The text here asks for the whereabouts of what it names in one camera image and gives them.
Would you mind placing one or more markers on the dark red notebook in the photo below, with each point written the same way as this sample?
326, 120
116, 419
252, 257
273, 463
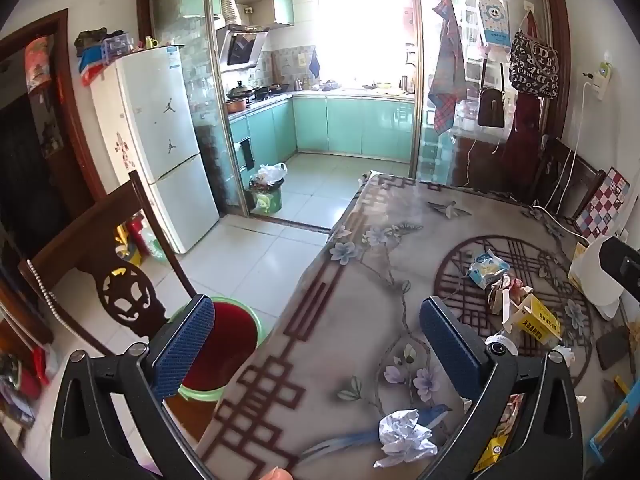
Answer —
612, 347

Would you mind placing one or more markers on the black frying pan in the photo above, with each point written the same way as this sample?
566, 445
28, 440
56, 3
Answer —
262, 91

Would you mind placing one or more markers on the yellow cardboard box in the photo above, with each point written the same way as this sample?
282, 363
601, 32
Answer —
537, 321

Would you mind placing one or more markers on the plaid hanging cloth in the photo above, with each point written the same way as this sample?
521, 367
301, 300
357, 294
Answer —
447, 70

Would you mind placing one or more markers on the white refrigerator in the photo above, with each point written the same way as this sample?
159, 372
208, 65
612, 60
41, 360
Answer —
160, 160

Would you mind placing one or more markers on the white paper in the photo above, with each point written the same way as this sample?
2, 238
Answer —
405, 435

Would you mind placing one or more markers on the clear plastic box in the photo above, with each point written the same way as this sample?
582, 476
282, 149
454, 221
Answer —
117, 47

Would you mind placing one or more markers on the dark red hanging garment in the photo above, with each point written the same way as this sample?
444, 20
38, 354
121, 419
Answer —
520, 140

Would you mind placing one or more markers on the red bucket with green rim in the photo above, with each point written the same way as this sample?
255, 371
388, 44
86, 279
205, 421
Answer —
230, 340

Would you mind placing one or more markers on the floral patterned paper cup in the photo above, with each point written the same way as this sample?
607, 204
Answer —
500, 345

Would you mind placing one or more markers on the carved dark wooden chair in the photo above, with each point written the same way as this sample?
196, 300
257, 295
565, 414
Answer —
125, 290

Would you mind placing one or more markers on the floral printed tablecloth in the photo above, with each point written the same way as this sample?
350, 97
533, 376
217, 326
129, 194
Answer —
360, 310

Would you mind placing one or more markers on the blue and yellow box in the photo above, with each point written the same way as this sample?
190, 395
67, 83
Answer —
612, 435

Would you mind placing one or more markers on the teal upper kitchen cabinets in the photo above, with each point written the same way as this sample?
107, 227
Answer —
282, 5

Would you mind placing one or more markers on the blue and white hanging poster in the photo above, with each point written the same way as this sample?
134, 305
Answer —
493, 20

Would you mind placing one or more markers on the green cup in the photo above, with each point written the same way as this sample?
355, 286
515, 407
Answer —
150, 41

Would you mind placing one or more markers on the red and white checkered board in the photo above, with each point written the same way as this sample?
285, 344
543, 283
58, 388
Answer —
605, 205

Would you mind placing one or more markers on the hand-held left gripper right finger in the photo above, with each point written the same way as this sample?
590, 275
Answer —
450, 347

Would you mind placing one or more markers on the teal kitchen cabinets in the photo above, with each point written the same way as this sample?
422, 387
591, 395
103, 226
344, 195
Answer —
350, 125
282, 5

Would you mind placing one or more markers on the green bin with plastic bag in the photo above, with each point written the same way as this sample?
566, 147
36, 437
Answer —
267, 192

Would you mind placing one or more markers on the blue and white snack wrapper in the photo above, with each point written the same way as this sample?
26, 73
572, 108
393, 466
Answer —
485, 267

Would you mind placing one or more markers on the silver vent duct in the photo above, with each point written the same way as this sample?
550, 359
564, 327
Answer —
230, 9

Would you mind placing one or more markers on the blue kitchen towel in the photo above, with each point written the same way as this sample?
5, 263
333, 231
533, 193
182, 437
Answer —
314, 63

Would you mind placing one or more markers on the dark green cloth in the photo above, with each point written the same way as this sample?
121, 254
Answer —
90, 37

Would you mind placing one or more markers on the yellow snack packet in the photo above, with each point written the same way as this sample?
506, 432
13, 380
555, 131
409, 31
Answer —
495, 452

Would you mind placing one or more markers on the green plastic container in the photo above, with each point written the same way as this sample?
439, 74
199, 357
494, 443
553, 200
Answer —
154, 249

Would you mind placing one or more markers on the steel range hood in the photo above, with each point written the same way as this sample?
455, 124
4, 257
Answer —
242, 47

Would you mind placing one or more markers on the person's left hand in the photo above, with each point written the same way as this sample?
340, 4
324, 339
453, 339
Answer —
273, 474

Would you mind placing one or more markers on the small white crumpled tissue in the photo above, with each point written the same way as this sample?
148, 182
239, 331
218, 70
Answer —
564, 352

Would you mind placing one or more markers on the black wok with lid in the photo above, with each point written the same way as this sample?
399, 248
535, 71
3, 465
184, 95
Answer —
240, 91

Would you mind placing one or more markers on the red door hanging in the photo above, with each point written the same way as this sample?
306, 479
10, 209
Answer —
37, 62

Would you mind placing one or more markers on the white wall charger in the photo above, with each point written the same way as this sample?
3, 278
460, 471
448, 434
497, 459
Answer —
601, 76

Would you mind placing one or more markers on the brown shoulder bag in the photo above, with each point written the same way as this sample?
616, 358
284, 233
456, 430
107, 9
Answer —
492, 102

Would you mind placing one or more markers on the blue and red box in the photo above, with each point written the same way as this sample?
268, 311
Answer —
92, 66

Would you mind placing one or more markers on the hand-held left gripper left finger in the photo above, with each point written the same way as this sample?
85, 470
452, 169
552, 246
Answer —
186, 347

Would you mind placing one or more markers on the black patterned tote bag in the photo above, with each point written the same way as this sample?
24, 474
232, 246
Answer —
532, 65

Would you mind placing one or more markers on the teal lower kitchen cabinets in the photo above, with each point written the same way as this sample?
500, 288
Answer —
350, 125

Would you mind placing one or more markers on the orange cooking pot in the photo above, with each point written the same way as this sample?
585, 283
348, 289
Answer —
236, 105

